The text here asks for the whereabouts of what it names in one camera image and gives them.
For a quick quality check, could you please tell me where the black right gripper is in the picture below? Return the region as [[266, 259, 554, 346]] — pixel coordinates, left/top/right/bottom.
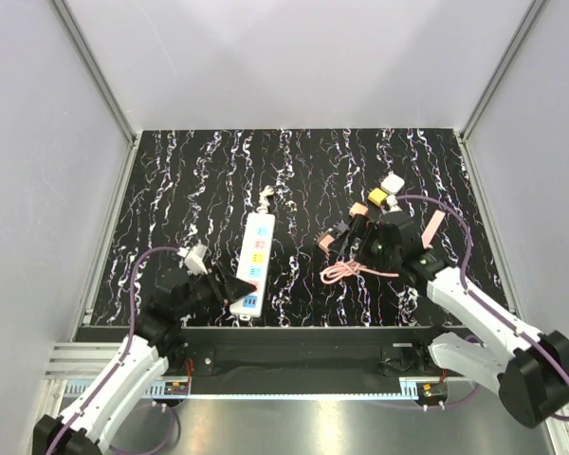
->
[[328, 214, 401, 275]]

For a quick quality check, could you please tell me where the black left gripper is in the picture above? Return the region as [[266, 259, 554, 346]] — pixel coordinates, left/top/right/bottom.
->
[[175, 263, 256, 319]]

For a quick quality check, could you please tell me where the white power strip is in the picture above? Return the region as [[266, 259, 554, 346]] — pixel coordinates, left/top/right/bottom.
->
[[229, 212, 275, 321]]

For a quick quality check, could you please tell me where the pink power strip cable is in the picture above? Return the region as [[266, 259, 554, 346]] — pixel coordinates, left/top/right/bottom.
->
[[320, 258, 402, 286]]

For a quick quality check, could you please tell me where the orange plug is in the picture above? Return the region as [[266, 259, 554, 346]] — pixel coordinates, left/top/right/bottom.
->
[[349, 203, 369, 218]]

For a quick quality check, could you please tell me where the yellow plug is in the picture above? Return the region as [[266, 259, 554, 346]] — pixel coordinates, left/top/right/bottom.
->
[[368, 188, 389, 207]]

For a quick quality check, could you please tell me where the pink plug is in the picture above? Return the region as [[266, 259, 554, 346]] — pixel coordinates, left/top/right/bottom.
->
[[317, 231, 340, 254]]

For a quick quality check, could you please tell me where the white square plug adapter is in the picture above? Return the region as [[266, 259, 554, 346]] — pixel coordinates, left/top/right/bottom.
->
[[380, 173, 405, 195]]

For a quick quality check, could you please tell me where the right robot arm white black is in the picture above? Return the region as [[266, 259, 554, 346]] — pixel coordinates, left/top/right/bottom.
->
[[341, 211, 569, 428]]

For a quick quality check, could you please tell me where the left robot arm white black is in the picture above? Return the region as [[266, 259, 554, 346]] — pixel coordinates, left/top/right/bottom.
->
[[31, 268, 257, 454]]

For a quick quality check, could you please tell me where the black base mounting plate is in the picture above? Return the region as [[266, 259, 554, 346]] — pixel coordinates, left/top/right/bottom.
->
[[183, 327, 441, 395]]

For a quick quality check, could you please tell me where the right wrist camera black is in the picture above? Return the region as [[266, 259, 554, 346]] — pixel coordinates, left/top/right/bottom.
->
[[380, 210, 422, 247]]

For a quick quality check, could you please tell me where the white coiled power strip cable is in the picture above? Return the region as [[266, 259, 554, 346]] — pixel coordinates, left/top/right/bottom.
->
[[256, 185, 276, 213]]

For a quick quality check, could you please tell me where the right aluminium frame post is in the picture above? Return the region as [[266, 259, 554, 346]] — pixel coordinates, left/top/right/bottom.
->
[[458, 0, 551, 143]]

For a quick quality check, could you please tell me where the aluminium frame post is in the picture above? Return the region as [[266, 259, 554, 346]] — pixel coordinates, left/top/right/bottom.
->
[[458, 0, 551, 143], [51, 0, 141, 148]]

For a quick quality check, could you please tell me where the left aluminium frame post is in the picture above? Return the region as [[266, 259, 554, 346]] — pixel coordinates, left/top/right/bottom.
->
[[51, 0, 141, 148]]

